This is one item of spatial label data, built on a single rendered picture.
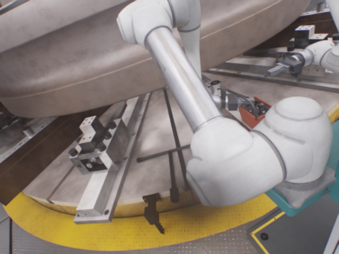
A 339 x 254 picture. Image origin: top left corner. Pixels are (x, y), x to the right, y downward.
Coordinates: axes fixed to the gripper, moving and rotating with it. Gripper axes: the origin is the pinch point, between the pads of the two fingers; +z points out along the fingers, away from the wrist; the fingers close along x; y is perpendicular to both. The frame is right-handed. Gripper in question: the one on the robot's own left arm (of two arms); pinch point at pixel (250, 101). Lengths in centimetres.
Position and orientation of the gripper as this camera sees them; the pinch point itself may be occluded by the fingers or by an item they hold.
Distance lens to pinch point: 125.2
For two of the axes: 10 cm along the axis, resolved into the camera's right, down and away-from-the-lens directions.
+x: -1.0, 5.4, -8.3
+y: 1.0, 8.4, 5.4
